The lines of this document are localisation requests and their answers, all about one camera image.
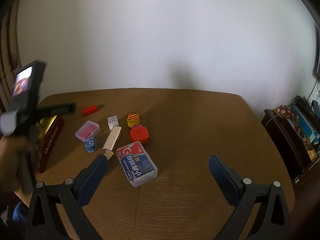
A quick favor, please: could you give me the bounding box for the person's left hand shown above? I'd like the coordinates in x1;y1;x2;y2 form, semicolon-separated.
0;137;31;193

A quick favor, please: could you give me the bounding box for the black white chevron cube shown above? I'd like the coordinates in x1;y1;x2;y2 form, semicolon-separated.
107;115;119;130

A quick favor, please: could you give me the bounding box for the blue patterned keychain case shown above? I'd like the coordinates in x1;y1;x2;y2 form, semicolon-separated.
85;137;99;153

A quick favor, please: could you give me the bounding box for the red gold toffee box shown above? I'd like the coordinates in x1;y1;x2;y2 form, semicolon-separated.
35;115;65;173

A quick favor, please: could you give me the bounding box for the red silicone pouch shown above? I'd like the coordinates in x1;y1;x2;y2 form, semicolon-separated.
129;125;150;145

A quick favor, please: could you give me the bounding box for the pink card case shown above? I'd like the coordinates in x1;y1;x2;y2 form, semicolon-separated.
75;120;100;142

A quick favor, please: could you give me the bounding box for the camera with screen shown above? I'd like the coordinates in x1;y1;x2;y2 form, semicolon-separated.
9;60;47;111

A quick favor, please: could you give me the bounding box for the beige patterned curtain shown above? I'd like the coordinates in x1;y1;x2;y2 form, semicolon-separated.
0;0;22;113

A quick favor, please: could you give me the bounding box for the clear box blue red label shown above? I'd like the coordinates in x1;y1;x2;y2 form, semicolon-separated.
116;141;158;187

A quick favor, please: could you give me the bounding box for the dark wooden side cabinet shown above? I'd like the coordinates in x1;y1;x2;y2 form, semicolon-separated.
261;109;319;184

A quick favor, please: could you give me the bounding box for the blue picture book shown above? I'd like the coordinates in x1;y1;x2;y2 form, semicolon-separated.
287;104;320;162

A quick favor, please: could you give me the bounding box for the yellow orange striped cube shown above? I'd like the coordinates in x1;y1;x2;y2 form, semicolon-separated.
127;113;140;128

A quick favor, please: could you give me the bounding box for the floral cloth pouch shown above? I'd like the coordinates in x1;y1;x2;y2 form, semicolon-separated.
273;105;298;120

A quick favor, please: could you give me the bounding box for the red toy brick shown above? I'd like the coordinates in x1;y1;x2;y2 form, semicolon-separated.
82;105;98;116

